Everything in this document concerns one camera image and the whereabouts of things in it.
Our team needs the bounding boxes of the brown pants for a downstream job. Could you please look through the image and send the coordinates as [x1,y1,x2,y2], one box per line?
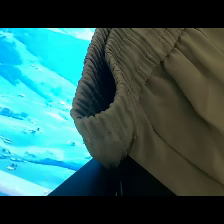
[69,28,224,197]

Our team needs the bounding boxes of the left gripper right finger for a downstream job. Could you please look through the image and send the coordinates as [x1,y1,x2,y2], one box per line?
[119,154,178,197]

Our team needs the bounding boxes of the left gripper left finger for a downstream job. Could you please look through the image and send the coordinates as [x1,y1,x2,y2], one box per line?
[48,157,122,197]

